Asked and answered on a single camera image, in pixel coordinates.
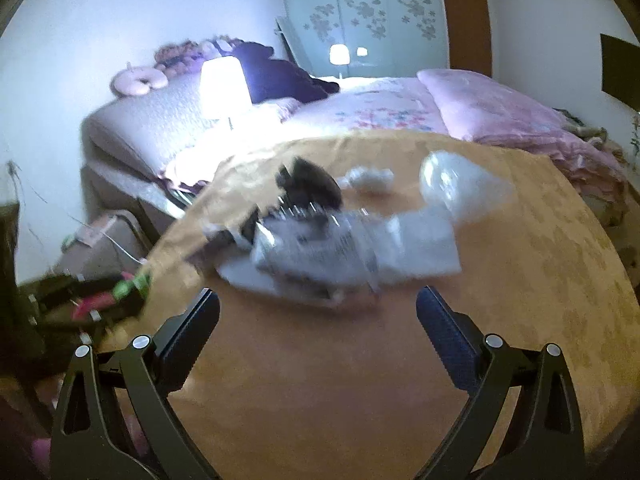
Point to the orange patterned tablecloth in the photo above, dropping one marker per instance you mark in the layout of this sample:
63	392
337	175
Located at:
325	370

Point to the purple plush toys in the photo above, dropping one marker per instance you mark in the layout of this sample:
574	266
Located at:
185	55

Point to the pink folded blanket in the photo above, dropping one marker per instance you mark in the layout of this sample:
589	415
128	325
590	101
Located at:
500	110

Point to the crumpled white tissue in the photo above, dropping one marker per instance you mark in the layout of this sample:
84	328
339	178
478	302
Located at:
370	180

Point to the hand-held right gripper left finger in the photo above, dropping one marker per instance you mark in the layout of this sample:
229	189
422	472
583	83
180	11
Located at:
191	330

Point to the brown bedside box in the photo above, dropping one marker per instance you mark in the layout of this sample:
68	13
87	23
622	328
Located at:
102	247

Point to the pink floral bedsheet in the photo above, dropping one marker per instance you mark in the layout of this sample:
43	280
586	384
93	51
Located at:
370	107

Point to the black toothed plastic object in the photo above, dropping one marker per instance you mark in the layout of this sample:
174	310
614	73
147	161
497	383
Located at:
307	182

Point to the lit white table lamp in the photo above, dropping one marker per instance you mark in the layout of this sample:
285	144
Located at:
223	85

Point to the thin potted plant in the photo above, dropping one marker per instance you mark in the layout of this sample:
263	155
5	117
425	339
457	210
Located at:
635	140

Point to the green flower-print wardrobe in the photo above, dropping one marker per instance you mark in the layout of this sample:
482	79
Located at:
370	20

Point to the silver pill blister pack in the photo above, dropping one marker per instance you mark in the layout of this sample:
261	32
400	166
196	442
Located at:
310	255

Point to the black wall screen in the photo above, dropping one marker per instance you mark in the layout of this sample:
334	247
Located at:
620	70

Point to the clear plastic bag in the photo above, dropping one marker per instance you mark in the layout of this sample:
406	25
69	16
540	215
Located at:
460	185

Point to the black panel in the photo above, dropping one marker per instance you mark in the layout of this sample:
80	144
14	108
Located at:
7	270

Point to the dark clothing pile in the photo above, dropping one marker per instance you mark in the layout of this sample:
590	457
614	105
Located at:
280	77

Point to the grey pillow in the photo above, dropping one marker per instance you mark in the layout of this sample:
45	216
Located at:
145	125

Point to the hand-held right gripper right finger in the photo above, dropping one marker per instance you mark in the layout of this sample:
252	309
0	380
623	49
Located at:
445	331

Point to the brown wooden door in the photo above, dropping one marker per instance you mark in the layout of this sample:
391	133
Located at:
467	27

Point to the white paper packet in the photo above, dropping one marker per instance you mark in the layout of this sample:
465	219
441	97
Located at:
420	245

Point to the pink neck pillow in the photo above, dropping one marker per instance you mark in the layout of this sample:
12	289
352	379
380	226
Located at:
134	80

